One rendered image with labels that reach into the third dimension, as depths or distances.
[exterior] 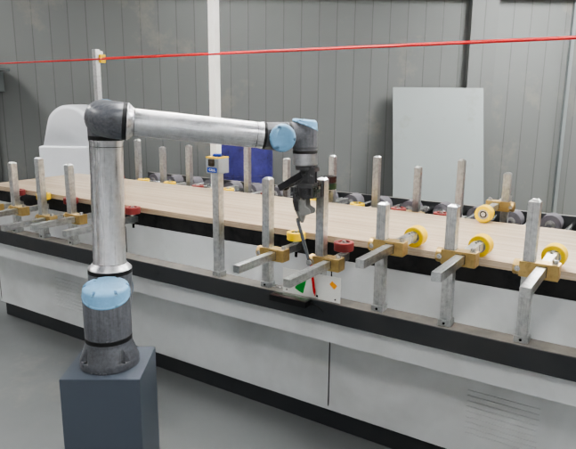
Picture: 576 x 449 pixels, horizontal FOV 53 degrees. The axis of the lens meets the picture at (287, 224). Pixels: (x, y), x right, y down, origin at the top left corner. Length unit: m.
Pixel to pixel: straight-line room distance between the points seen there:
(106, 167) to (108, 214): 0.16
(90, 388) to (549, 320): 1.55
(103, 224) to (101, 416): 0.62
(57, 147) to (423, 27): 4.21
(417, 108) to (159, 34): 3.01
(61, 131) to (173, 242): 3.69
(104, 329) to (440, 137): 5.43
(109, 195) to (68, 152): 4.47
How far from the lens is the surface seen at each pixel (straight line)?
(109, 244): 2.06
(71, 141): 6.50
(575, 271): 2.18
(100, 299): 1.91
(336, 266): 2.20
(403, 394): 2.52
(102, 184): 2.02
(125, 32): 7.07
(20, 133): 7.44
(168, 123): 1.87
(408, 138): 6.77
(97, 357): 1.98
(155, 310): 3.22
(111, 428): 2.03
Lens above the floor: 1.46
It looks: 12 degrees down
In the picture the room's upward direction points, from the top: straight up
